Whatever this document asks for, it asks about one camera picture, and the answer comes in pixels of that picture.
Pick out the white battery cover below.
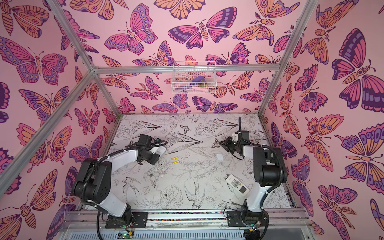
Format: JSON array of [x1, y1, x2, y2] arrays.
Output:
[[217, 154, 224, 162]]

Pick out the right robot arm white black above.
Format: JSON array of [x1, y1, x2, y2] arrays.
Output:
[[219, 131, 288, 229]]

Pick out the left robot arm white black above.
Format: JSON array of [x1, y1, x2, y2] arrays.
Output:
[[71, 134, 168, 226]]

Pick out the white remote control with display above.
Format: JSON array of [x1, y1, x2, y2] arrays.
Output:
[[226, 175, 250, 198]]

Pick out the purple item in basket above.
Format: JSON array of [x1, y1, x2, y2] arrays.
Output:
[[191, 76, 206, 85]]

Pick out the green circuit board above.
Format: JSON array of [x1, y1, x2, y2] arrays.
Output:
[[117, 231, 134, 240]]

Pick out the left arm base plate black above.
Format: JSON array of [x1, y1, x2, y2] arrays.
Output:
[[105, 212, 149, 229]]

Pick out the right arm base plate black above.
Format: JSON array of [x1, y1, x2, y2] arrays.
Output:
[[224, 210, 269, 229]]

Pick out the white wire basket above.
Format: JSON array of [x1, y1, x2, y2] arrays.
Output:
[[170, 61, 218, 95]]

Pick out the aluminium front rail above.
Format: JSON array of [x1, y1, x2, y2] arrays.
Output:
[[61, 209, 312, 231]]

